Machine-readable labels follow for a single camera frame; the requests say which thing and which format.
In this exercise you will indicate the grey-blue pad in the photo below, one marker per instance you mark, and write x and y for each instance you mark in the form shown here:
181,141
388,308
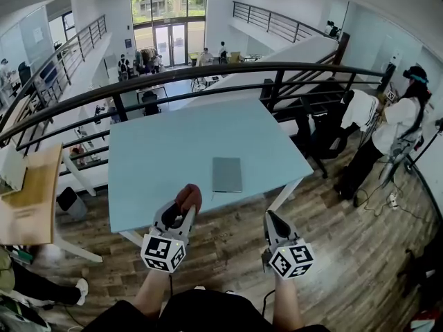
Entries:
226,175

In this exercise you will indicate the black desk chair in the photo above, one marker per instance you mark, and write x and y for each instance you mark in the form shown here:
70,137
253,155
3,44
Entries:
325,140

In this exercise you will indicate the white table leg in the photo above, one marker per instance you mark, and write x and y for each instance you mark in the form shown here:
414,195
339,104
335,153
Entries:
282,195
131,238

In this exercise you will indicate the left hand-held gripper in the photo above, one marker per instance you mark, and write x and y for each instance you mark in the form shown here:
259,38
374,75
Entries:
162,252

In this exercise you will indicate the grey waste bin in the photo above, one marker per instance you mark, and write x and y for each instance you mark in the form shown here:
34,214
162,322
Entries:
72,204

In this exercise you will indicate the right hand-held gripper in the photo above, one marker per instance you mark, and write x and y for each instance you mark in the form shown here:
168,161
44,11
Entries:
292,259

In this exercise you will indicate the white block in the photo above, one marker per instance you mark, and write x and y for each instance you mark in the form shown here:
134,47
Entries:
12,168

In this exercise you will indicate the light wooden desk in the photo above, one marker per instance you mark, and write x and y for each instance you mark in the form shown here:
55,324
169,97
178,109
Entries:
38,192

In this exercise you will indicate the person's right forearm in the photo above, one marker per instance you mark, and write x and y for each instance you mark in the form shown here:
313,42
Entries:
287,299

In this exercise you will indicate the straight black metal railing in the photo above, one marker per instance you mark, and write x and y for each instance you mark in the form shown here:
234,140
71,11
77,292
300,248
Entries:
81,33
270,21

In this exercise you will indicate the person's black t-shirt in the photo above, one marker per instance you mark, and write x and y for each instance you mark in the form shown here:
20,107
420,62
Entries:
207,313

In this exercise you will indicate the glass entrance doors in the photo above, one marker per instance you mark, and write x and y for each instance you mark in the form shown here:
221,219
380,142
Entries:
169,43

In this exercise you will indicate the black floor equipment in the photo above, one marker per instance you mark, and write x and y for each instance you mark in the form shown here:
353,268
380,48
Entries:
425,268

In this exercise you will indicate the black office chair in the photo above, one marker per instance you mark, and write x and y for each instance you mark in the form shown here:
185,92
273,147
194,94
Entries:
151,104

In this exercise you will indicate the red-brown sponge block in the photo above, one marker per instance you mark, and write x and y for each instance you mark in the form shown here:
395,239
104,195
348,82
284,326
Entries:
188,194

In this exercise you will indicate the black staircase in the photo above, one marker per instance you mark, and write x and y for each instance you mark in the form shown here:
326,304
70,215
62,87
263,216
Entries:
311,92

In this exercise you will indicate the person's left forearm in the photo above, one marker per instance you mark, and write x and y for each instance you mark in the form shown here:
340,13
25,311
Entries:
152,292

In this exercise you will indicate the white power strip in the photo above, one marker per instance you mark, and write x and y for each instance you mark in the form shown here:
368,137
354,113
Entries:
393,201

